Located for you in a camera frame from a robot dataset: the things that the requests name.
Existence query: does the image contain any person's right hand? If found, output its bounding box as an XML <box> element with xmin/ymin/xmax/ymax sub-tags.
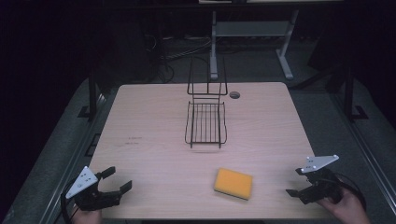
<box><xmin>316</xmin><ymin>186</ymin><xmax>372</xmax><ymax>224</ymax></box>

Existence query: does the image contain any person's left hand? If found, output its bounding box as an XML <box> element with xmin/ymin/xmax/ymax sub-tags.
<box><xmin>71</xmin><ymin>205</ymin><xmax>104</xmax><ymax>224</ymax></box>

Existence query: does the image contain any aluminium frame rail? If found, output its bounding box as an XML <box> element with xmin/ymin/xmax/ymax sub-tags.
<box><xmin>331</xmin><ymin>92</ymin><xmax>396</xmax><ymax>216</ymax></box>
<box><xmin>38</xmin><ymin>91</ymin><xmax>108</xmax><ymax>224</ymax></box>

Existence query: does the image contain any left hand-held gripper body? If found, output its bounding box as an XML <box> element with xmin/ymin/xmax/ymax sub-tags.
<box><xmin>64</xmin><ymin>165</ymin><xmax>123</xmax><ymax>212</ymax></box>

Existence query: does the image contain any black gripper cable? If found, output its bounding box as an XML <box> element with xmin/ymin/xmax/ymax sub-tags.
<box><xmin>60</xmin><ymin>178</ymin><xmax>80</xmax><ymax>224</ymax></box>
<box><xmin>334</xmin><ymin>172</ymin><xmax>368</xmax><ymax>213</ymax></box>

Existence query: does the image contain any white metal desk frame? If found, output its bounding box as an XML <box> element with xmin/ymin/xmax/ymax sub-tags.
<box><xmin>209</xmin><ymin>8</ymin><xmax>301</xmax><ymax>81</ymax></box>

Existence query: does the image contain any black wire rack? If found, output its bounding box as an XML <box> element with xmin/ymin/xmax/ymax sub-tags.
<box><xmin>184</xmin><ymin>55</ymin><xmax>229</xmax><ymax>150</ymax></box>

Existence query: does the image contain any black upright stand post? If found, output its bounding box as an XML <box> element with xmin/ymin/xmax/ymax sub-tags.
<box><xmin>77</xmin><ymin>68</ymin><xmax>99</xmax><ymax>121</ymax></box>
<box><xmin>343</xmin><ymin>65</ymin><xmax>370</xmax><ymax>123</ymax></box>

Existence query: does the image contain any bundle of floor cables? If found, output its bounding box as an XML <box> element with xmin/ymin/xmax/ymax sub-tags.
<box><xmin>144</xmin><ymin>33</ymin><xmax>213</xmax><ymax>84</ymax></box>

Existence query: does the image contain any yellow sponge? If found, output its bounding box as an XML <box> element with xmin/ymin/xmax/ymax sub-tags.
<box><xmin>213</xmin><ymin>167</ymin><xmax>254</xmax><ymax>202</ymax></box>

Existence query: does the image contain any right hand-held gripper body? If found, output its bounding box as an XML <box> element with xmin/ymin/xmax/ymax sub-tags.
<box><xmin>295</xmin><ymin>154</ymin><xmax>344</xmax><ymax>205</ymax></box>

